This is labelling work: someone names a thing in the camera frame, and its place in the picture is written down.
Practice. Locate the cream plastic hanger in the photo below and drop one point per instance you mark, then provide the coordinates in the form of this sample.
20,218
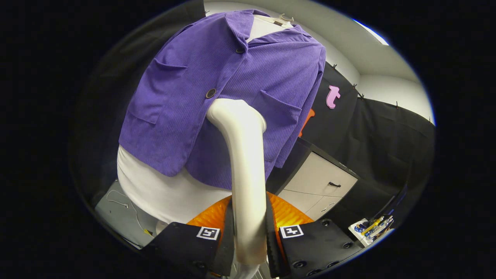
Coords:
285,21

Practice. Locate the white tray of pens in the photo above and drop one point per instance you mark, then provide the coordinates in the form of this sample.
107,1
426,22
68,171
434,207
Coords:
372,226

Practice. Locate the grey cabinet with drawers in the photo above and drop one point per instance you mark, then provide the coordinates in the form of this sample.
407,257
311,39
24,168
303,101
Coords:
321,176

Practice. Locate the white fabric mannequin torso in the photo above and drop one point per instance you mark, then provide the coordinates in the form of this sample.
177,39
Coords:
162,190

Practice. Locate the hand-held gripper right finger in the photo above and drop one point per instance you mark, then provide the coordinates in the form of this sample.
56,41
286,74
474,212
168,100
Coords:
271,240

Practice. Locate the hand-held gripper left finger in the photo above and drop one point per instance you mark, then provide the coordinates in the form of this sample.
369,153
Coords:
226,240

